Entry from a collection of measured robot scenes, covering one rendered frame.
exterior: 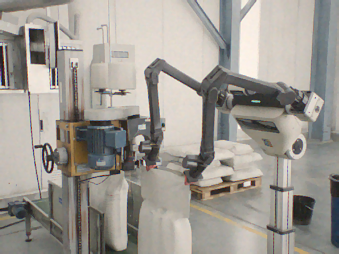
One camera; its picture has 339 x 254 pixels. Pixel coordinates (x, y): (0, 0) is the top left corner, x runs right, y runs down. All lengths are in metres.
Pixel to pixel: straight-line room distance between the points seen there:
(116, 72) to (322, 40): 8.99
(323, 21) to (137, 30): 5.35
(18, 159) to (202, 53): 4.49
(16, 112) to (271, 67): 6.32
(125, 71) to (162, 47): 5.32
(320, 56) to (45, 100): 7.58
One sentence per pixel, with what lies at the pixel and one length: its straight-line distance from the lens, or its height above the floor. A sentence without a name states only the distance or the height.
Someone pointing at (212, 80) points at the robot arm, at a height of 1.58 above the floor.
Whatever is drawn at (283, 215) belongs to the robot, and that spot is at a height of 0.78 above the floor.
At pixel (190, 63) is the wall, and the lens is 7.88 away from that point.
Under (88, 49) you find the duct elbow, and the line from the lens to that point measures 5.65.
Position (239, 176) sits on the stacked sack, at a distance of 5.63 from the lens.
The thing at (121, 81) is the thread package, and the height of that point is 1.57.
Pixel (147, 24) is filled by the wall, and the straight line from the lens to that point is 7.35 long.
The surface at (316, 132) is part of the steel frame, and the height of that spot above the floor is 0.21.
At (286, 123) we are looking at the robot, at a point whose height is 1.35.
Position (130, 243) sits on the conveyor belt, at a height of 0.38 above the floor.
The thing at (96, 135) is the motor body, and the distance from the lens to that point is 2.16.
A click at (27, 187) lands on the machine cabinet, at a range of 5.18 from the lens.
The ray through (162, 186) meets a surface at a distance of 2.24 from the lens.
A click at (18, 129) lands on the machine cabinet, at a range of 5.03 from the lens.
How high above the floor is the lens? 1.58
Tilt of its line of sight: 7 degrees down
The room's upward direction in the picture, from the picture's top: straight up
